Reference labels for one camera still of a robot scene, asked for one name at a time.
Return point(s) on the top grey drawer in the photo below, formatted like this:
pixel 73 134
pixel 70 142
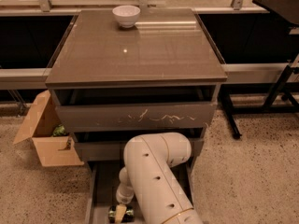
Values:
pixel 97 110

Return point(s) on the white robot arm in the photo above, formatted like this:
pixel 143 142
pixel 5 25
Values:
pixel 147 177

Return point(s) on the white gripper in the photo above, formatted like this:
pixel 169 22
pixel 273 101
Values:
pixel 123 197

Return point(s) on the grey drawer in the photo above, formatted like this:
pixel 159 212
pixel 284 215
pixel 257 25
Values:
pixel 105 182
pixel 97 110
pixel 109 145

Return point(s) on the green can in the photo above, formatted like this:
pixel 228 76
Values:
pixel 128 217

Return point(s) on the middle grey drawer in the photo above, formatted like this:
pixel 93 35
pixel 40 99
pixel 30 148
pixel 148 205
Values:
pixel 109 145

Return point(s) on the grey drawer cabinet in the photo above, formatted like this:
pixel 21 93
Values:
pixel 166 48

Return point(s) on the white ceramic bowl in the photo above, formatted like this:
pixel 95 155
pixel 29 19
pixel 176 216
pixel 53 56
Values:
pixel 126 16

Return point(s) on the green item in box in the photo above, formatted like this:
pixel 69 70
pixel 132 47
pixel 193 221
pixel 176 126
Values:
pixel 59 131

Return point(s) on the open cardboard box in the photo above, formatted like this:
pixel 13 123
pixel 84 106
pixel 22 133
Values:
pixel 38 126

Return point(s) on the bottom grey drawer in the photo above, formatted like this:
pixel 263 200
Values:
pixel 105 182

